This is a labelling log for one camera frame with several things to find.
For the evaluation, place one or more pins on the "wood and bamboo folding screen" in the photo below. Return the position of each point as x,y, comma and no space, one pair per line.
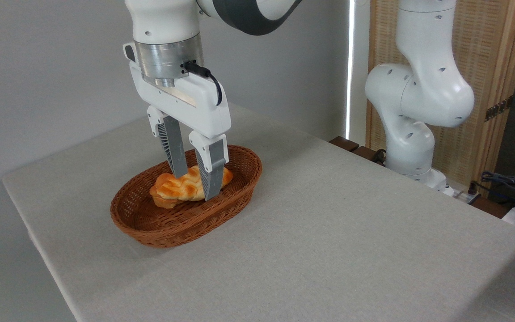
485,53

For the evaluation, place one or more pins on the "grey tablecloth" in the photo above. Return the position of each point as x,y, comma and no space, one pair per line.
329,232

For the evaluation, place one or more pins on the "dark metal screen hinge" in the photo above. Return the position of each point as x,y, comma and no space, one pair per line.
499,108

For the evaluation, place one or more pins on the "dark brown wooden block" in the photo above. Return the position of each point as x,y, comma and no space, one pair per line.
344,143
367,153

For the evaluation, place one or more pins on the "brown oval wicker basket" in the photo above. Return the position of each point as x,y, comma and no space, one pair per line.
172,226

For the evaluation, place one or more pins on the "golden braided bread loaf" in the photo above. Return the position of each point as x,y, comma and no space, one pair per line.
181,191

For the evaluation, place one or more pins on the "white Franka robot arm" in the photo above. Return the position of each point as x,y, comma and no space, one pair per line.
418,89

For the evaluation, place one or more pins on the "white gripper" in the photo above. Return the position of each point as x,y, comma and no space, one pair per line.
190,103

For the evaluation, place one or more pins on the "brown wooden side table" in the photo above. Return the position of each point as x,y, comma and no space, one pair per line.
490,207

